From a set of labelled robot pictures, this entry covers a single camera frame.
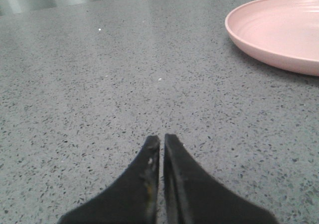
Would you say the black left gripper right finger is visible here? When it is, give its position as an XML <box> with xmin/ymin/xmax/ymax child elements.
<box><xmin>163</xmin><ymin>134</ymin><xmax>276</xmax><ymax>224</ymax></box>

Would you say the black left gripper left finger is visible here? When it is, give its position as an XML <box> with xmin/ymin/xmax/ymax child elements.
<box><xmin>59</xmin><ymin>136</ymin><xmax>160</xmax><ymax>224</ymax></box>

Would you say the pink plate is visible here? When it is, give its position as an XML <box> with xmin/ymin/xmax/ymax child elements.
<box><xmin>225</xmin><ymin>0</ymin><xmax>319</xmax><ymax>76</ymax></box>

